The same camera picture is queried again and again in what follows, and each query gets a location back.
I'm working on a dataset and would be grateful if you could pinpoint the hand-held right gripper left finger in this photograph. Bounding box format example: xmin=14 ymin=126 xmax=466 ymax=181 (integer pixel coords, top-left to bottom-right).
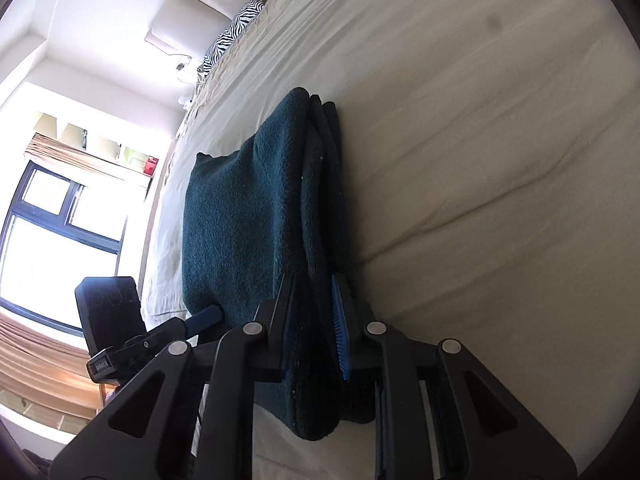
xmin=48 ymin=273 xmax=297 ymax=480

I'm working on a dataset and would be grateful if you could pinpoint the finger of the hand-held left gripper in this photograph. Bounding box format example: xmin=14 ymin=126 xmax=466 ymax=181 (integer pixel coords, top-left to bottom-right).
xmin=150 ymin=305 xmax=224 ymax=356

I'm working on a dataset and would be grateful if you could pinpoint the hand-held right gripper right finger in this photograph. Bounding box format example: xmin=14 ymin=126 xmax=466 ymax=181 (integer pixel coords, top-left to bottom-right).
xmin=330 ymin=273 xmax=579 ymax=480

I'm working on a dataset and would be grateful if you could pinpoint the dark teal knit sweater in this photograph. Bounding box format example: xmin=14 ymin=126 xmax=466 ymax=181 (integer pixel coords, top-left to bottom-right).
xmin=181 ymin=87 xmax=377 ymax=442

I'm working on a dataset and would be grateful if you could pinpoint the black framed window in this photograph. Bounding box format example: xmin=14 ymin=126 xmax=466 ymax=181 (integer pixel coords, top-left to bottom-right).
xmin=0 ymin=159 xmax=127 ymax=335

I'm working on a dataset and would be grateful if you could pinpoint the tan window blind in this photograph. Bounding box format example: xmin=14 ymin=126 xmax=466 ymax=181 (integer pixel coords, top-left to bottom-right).
xmin=24 ymin=132 xmax=152 ymax=184

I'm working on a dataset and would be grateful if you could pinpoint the bed with cream sheet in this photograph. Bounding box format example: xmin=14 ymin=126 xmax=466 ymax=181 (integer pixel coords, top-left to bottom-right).
xmin=140 ymin=0 xmax=637 ymax=480

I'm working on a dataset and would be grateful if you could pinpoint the zebra print pillow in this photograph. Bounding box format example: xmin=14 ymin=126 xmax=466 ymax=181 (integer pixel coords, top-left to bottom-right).
xmin=201 ymin=0 xmax=266 ymax=69

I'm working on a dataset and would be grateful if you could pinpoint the cream padded headboard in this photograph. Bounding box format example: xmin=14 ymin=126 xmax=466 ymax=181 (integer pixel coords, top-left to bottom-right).
xmin=145 ymin=0 xmax=297 ymax=57

